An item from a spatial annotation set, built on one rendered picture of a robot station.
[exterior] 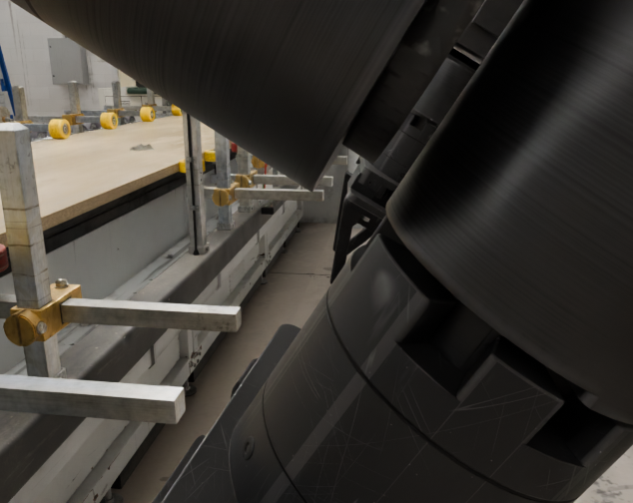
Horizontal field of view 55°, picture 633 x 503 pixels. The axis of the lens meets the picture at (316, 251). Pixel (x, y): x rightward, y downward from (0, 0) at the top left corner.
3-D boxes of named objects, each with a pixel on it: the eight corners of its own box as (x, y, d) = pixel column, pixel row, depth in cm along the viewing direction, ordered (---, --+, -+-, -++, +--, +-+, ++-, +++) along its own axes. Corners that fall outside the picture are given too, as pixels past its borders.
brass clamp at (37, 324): (87, 312, 100) (84, 284, 99) (41, 348, 88) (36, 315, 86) (52, 310, 101) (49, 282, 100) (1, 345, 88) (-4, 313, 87)
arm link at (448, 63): (504, 75, 47) (493, 76, 53) (429, 28, 47) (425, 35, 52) (454, 151, 49) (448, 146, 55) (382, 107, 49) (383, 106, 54)
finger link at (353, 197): (300, 276, 49) (359, 177, 46) (306, 251, 56) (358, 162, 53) (371, 316, 49) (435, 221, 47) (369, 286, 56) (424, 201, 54)
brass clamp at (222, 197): (242, 198, 196) (241, 182, 194) (230, 207, 183) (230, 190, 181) (223, 197, 196) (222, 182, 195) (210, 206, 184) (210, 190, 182)
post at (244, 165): (252, 228, 217) (248, 90, 203) (250, 231, 213) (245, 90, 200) (243, 228, 217) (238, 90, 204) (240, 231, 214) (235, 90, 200)
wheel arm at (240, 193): (323, 202, 189) (323, 188, 188) (322, 204, 186) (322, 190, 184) (190, 198, 195) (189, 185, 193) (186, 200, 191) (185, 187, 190)
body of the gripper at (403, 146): (352, 187, 48) (402, 104, 46) (352, 167, 58) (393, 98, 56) (421, 227, 49) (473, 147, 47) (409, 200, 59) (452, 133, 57)
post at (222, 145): (233, 247, 193) (227, 91, 179) (230, 250, 190) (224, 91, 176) (223, 246, 193) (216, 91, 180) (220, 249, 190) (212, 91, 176)
